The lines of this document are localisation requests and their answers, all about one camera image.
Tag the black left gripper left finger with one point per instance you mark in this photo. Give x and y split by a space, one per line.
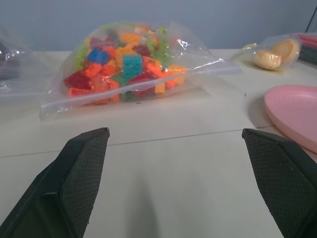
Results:
62 188

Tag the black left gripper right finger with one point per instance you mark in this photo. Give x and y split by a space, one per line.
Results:
282 183

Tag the pink plate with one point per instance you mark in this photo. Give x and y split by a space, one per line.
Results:
294 111

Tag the clear bag with dark contents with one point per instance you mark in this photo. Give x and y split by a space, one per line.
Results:
15 72

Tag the clear bag of yellow biscuits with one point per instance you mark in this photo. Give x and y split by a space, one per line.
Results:
275 53

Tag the stack of red and dark trays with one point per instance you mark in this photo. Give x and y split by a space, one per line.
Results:
308 48

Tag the clear bag of toy bricks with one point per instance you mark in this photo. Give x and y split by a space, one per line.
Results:
128 67

